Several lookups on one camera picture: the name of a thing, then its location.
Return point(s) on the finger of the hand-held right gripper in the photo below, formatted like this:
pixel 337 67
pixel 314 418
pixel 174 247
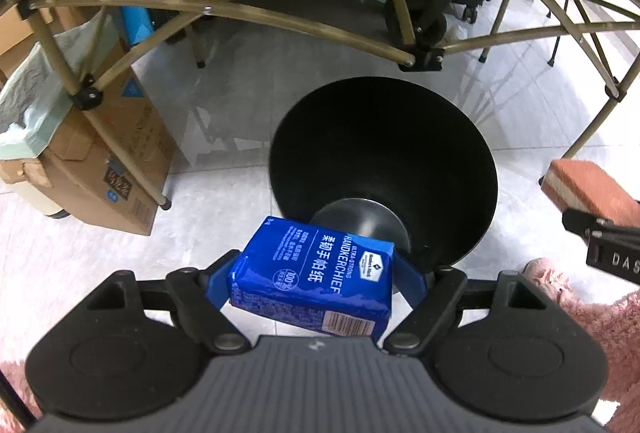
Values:
pixel 580 223

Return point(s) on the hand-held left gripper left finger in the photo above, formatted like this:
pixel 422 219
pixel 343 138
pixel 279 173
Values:
pixel 222 280

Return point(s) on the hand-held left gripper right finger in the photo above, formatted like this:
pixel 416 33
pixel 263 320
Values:
pixel 411 285

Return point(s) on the orange scrub sponge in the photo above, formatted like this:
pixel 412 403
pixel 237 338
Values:
pixel 590 185

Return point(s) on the blue tissue packet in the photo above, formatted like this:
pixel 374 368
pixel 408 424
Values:
pixel 310 273

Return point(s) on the black trash bin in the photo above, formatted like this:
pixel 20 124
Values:
pixel 380 143

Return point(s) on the pink fluffy slipper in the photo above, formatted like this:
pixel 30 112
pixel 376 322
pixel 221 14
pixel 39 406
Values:
pixel 545 278

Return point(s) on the printed cardboard box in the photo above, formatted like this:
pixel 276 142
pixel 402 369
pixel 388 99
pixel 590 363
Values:
pixel 130 163

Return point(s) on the tan slatted folding table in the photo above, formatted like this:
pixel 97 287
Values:
pixel 87 95

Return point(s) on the person's left fuzzy pink leg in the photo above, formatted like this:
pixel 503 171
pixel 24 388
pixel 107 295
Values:
pixel 15 383

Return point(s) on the pale green plastic bag liner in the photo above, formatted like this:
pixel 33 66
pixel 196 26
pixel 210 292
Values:
pixel 30 113

